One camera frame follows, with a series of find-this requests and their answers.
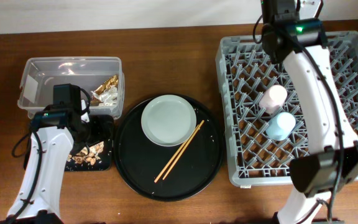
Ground grey dishwasher rack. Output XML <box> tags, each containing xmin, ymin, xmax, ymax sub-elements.
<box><xmin>216</xmin><ymin>31</ymin><xmax>358</xmax><ymax>188</ymax></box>

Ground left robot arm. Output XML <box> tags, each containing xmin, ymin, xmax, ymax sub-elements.
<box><xmin>3</xmin><ymin>84</ymin><xmax>91</xmax><ymax>223</ymax></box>

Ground black rectangular tray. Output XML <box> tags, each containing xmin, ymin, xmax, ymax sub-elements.
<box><xmin>24</xmin><ymin>112</ymin><xmax>114</xmax><ymax>172</ymax></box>

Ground peanut shells and rice scraps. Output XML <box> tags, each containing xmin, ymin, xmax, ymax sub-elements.
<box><xmin>67</xmin><ymin>142</ymin><xmax>104</xmax><ymax>166</ymax></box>

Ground clear plastic bin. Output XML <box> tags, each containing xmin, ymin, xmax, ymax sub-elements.
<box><xmin>17</xmin><ymin>57</ymin><xmax>125</xmax><ymax>119</ymax></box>

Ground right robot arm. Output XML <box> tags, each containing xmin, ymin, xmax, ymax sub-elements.
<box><xmin>261</xmin><ymin>0</ymin><xmax>358</xmax><ymax>223</ymax></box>

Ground pink cup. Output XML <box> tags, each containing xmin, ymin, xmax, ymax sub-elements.
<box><xmin>259</xmin><ymin>85</ymin><xmax>287</xmax><ymax>114</ymax></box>

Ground white tissue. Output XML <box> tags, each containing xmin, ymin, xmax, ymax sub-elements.
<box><xmin>91</xmin><ymin>86</ymin><xmax>118</xmax><ymax>106</ymax></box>

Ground blue cup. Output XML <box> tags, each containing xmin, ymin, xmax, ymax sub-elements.
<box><xmin>265</xmin><ymin>112</ymin><xmax>296</xmax><ymax>141</ymax></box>

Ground round black serving tray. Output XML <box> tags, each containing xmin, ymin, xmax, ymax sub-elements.
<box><xmin>113</xmin><ymin>96</ymin><xmax>226</xmax><ymax>202</ymax></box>

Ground wooden chopstick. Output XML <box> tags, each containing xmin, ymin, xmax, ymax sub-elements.
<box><xmin>154</xmin><ymin>120</ymin><xmax>204</xmax><ymax>184</ymax></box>
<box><xmin>162</xmin><ymin>120</ymin><xmax>204</xmax><ymax>180</ymax></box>

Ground grey ceramic plate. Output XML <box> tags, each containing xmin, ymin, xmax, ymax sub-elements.
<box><xmin>141</xmin><ymin>95</ymin><xmax>197</xmax><ymax>147</ymax></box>

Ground gold foil wrapper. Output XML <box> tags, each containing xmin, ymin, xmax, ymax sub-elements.
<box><xmin>91</xmin><ymin>75</ymin><xmax>119</xmax><ymax>99</ymax></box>

